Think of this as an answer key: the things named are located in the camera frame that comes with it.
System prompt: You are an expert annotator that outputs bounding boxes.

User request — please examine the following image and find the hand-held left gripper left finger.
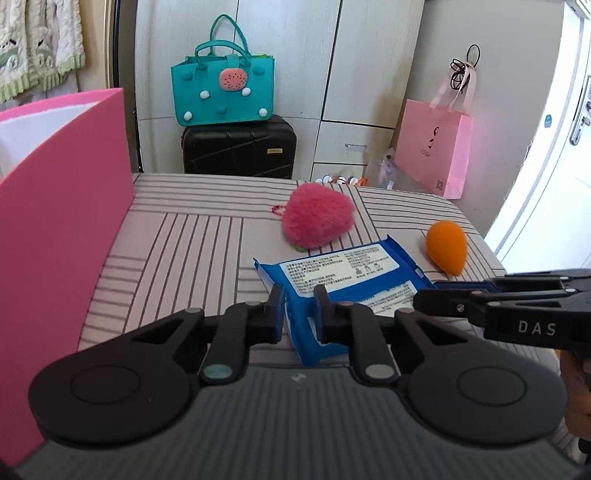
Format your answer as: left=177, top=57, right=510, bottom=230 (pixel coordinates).
left=130, top=283, right=286, bottom=387

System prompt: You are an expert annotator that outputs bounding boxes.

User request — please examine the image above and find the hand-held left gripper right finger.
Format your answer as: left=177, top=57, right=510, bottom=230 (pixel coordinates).
left=312, top=284, right=468, bottom=385

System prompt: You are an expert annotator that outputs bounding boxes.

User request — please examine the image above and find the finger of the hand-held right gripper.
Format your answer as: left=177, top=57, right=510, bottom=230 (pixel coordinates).
left=412, top=287, right=574, bottom=327
left=433, top=268, right=591, bottom=293

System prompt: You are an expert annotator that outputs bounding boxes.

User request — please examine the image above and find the blue wet wipes pack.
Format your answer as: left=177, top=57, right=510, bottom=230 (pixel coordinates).
left=253, top=235, right=437, bottom=367

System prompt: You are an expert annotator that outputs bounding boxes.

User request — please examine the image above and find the person's right hand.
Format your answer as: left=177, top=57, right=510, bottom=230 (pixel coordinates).
left=560, top=352, right=591, bottom=437

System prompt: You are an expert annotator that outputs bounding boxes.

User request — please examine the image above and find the orange makeup sponge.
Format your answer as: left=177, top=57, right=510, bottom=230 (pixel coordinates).
left=425, top=220, right=468, bottom=277

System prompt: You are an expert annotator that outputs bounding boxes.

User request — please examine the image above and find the white door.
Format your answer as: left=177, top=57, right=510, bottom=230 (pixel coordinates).
left=485, top=0, right=591, bottom=273

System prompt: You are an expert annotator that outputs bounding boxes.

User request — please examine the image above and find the pink plush strawberry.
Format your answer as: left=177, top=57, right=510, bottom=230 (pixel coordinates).
left=270, top=182, right=357, bottom=252

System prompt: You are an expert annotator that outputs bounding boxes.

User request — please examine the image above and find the striped pink tablecloth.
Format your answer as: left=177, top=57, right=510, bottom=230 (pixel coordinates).
left=78, top=172, right=578, bottom=462

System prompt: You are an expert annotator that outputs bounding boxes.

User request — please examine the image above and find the clear bag of snacks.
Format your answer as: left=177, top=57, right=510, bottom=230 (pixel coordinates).
left=314, top=148, right=399, bottom=190

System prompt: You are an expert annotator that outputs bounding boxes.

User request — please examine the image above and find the pink paper bag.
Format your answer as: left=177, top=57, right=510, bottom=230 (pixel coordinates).
left=394, top=69, right=475, bottom=200

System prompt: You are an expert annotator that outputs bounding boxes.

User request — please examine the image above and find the black suitcase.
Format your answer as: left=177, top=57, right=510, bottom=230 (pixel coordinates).
left=181, top=115, right=296, bottom=180

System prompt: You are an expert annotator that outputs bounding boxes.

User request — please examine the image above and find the teal felt handbag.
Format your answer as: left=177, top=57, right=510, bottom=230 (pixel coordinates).
left=171, top=14, right=276, bottom=126

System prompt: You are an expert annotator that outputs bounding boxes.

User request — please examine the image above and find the white wardrobe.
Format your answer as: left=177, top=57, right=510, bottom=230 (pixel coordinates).
left=135, top=0, right=426, bottom=181

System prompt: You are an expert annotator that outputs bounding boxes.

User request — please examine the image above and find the white knitted cardigan green trim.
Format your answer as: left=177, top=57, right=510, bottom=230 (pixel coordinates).
left=0, top=0, right=87, bottom=104

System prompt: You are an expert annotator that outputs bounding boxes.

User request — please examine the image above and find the silver door handle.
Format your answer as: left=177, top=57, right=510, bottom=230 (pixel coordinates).
left=570, top=74, right=591, bottom=146

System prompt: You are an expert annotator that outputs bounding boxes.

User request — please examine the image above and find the black hair tie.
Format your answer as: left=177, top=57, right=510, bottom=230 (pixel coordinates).
left=450, top=44, right=482, bottom=90

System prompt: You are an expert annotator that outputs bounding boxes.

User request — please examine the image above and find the dark metal door frame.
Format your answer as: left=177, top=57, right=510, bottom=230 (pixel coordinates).
left=107, top=0, right=140, bottom=172

